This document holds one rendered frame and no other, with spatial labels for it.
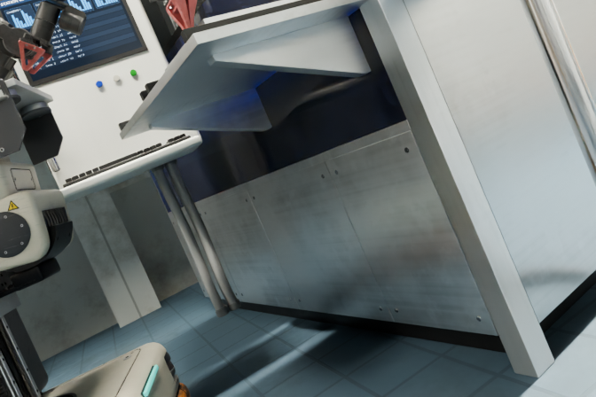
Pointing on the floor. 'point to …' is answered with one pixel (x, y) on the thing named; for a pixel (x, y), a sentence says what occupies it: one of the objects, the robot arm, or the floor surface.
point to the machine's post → (449, 164)
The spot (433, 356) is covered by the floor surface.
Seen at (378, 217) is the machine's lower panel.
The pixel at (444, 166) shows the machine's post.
